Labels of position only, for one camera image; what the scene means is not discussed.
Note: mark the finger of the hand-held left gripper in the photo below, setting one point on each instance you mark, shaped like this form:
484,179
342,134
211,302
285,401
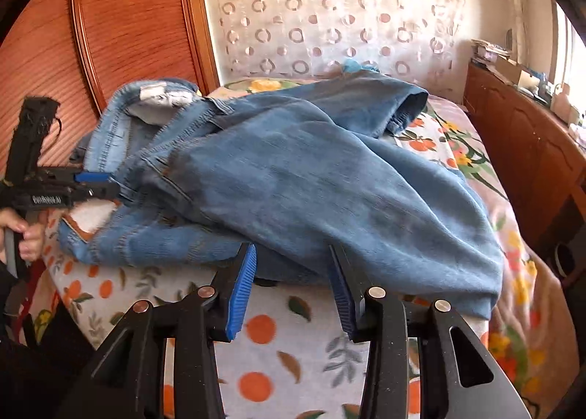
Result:
96,194
94,177

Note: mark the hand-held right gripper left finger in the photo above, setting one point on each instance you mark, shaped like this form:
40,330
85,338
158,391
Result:
240,295

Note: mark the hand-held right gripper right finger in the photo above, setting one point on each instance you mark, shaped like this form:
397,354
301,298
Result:
343,298

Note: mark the stitched blue denim jeans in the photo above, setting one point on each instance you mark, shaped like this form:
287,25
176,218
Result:
137,236

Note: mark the soft light blue pants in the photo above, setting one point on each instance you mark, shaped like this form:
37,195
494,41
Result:
320,181

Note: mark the person's left hand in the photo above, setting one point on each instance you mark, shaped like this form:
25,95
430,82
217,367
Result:
33,240

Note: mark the orange-print white bedsheet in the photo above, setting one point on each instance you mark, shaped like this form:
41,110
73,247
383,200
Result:
284,355

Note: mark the wooden slatted wardrobe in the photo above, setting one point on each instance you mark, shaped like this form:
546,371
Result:
128,21

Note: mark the floral pink blanket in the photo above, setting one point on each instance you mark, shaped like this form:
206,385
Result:
517,309

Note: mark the person's black clothing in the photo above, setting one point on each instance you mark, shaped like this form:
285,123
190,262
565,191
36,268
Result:
27,378

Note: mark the light blue fluffy bundle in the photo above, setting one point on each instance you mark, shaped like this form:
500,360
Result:
361,66

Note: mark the wooden sideboard cabinet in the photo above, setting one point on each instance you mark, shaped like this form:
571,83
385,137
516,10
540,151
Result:
517,140

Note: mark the cardboard box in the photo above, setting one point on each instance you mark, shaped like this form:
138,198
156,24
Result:
507,70

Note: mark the white circle-patterned curtain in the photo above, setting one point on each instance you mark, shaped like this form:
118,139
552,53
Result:
329,12

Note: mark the stack of papers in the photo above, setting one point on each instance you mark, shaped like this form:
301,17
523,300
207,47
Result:
487,49

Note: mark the window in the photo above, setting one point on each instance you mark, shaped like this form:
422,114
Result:
570,53

